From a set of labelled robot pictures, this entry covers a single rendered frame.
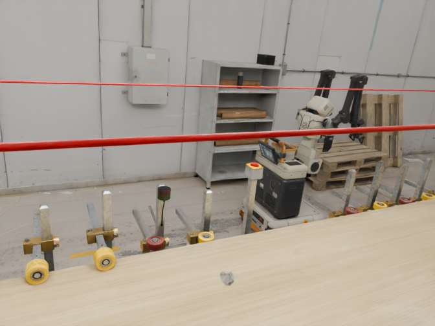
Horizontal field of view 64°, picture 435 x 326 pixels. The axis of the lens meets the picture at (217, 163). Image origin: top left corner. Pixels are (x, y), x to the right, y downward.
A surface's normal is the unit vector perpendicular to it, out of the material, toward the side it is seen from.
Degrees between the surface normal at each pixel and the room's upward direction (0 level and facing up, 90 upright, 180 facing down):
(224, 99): 90
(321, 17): 90
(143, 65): 90
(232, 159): 90
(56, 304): 0
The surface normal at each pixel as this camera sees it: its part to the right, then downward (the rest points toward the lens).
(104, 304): 0.09, -0.94
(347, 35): 0.43, 0.35
